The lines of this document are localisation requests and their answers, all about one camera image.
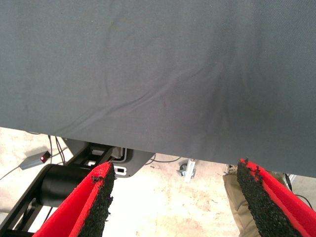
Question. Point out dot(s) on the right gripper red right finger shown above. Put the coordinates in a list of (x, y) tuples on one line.
[(276, 209)]

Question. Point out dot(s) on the black frame with cylinder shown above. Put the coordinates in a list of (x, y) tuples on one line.
[(59, 180)]

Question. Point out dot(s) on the person's khaki trouser leg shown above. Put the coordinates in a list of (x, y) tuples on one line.
[(234, 197)]

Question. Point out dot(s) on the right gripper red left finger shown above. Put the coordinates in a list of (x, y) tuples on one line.
[(81, 209)]

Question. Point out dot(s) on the dark grey base panel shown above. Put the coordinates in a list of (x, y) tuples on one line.
[(138, 160)]

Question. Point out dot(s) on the aluminium leg with caster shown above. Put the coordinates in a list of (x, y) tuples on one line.
[(188, 170)]

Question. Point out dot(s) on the dark grey table cloth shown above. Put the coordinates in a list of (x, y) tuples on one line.
[(148, 61)]

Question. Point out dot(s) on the grey box with red light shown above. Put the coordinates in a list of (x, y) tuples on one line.
[(32, 161)]

